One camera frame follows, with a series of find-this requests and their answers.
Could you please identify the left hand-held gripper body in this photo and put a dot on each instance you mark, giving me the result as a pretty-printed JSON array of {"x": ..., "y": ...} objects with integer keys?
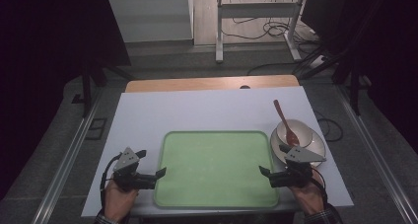
[{"x": 126, "y": 161}]

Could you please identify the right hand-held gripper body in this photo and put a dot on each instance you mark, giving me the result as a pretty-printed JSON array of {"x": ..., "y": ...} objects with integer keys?
[{"x": 297, "y": 171}]

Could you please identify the person's right hand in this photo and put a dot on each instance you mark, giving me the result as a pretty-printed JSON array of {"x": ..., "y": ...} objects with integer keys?
[{"x": 309, "y": 196}]

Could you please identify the person's left hand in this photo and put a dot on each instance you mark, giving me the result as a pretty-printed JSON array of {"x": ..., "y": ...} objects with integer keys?
[{"x": 118, "y": 201}]

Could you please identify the white bowl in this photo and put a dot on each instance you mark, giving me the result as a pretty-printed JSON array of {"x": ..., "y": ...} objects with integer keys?
[
  {"x": 317, "y": 145},
  {"x": 302, "y": 132}
]

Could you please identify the red-brown spoon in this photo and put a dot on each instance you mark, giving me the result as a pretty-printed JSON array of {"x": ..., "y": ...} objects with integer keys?
[{"x": 285, "y": 123}]

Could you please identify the green tray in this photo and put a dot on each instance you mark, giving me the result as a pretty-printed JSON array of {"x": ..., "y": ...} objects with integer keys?
[{"x": 213, "y": 168}]

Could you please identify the white board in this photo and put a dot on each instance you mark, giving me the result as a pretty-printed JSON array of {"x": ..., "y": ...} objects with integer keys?
[{"x": 197, "y": 112}]

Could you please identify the black metal stand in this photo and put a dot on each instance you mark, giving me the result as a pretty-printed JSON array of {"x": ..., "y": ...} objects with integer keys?
[
  {"x": 86, "y": 89},
  {"x": 355, "y": 86}
]

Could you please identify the wooden table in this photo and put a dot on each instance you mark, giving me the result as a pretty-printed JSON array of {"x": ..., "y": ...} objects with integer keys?
[{"x": 197, "y": 83}]

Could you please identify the white power strip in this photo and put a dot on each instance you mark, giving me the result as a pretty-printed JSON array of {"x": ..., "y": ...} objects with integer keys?
[{"x": 318, "y": 61}]

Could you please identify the dark curtain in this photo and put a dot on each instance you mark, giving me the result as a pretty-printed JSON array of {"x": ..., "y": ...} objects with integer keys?
[
  {"x": 394, "y": 53},
  {"x": 49, "y": 53}
]

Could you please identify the white cabinet panel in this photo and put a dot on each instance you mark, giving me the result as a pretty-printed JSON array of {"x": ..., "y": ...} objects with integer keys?
[{"x": 149, "y": 16}]

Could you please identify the black floor socket frame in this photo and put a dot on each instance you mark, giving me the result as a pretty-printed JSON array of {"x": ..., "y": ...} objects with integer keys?
[{"x": 96, "y": 128}]

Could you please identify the aluminium floor rail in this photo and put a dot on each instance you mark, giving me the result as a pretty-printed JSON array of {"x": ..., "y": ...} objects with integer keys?
[
  {"x": 69, "y": 158},
  {"x": 378, "y": 158}
]

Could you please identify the white metal desk frame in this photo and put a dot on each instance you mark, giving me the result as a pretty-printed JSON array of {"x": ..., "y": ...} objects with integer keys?
[{"x": 259, "y": 10}]

